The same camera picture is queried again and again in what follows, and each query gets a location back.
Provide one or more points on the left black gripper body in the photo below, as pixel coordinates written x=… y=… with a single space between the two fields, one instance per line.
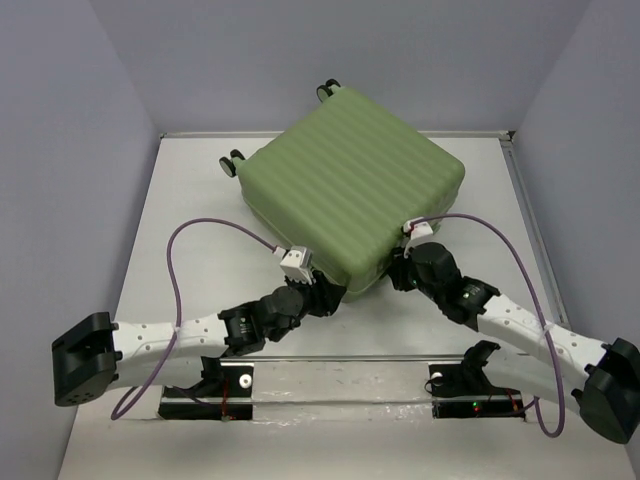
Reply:
x=316 y=304

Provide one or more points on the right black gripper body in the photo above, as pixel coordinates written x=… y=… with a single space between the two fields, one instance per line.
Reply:
x=407 y=276

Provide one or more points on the green hard-shell suitcase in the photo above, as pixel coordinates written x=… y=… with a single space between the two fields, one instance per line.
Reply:
x=343 y=181

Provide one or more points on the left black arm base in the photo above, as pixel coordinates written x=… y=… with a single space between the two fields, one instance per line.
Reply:
x=223 y=392

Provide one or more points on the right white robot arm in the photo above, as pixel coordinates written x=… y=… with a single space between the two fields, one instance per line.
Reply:
x=603 y=378

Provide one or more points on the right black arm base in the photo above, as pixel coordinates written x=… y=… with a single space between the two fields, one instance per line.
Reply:
x=462 y=390

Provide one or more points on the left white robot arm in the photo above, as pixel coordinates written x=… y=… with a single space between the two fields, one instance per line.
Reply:
x=98 y=354

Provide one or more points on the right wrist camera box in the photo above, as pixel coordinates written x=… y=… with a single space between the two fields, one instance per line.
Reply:
x=415 y=232

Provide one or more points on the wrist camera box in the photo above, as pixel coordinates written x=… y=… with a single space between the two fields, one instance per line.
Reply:
x=296 y=265
x=415 y=232

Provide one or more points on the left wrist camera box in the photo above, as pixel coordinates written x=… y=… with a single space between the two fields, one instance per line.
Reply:
x=296 y=265

